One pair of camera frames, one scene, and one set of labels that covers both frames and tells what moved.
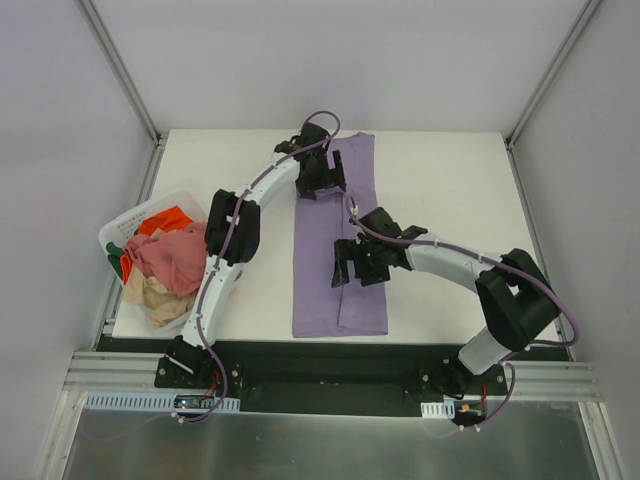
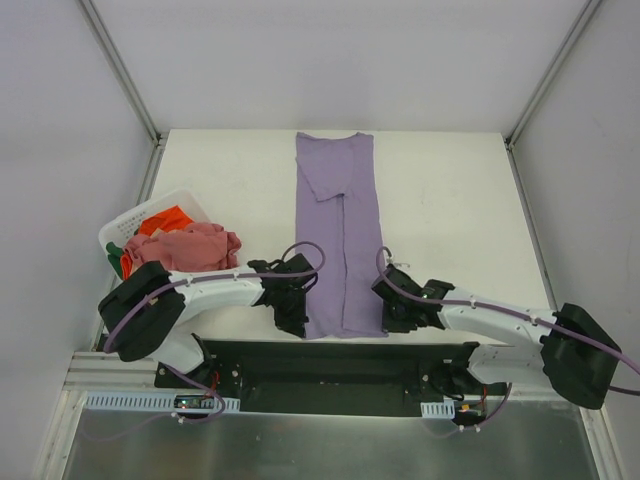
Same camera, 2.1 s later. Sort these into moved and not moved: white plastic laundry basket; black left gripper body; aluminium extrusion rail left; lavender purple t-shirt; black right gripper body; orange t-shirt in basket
Moved: black right gripper body; black left gripper body
Not moved: white plastic laundry basket; aluminium extrusion rail left; orange t-shirt in basket; lavender purple t-shirt
